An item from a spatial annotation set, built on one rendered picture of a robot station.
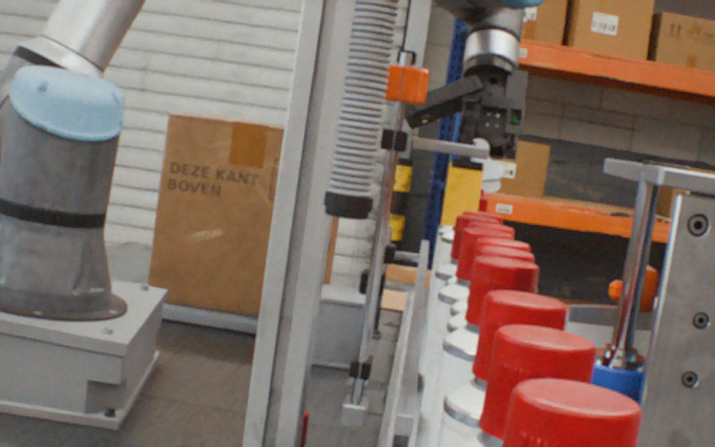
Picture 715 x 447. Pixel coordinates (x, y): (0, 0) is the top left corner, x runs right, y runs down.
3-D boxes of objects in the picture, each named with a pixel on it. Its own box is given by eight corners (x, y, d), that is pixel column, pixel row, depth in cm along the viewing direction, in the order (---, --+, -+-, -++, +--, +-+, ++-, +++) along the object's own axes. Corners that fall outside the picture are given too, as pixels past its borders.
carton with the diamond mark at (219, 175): (309, 325, 143) (336, 135, 141) (145, 299, 144) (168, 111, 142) (329, 292, 173) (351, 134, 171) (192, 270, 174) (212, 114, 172)
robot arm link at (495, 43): (468, 26, 138) (464, 59, 145) (465, 53, 136) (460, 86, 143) (522, 34, 137) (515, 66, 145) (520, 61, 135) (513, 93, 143)
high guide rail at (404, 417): (412, 437, 65) (415, 417, 65) (393, 435, 65) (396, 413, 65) (428, 249, 172) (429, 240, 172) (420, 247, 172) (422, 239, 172)
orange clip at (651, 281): (653, 316, 48) (661, 271, 48) (614, 309, 49) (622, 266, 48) (641, 305, 51) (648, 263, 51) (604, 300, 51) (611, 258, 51)
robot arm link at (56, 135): (6, 207, 94) (29, 65, 92) (-20, 184, 105) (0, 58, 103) (124, 220, 100) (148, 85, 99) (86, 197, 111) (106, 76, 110)
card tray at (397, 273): (510, 329, 174) (514, 306, 174) (361, 306, 176) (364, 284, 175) (499, 301, 204) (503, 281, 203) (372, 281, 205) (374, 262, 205)
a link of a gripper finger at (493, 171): (500, 201, 127) (507, 138, 131) (453, 195, 128) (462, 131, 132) (498, 212, 130) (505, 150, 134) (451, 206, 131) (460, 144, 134)
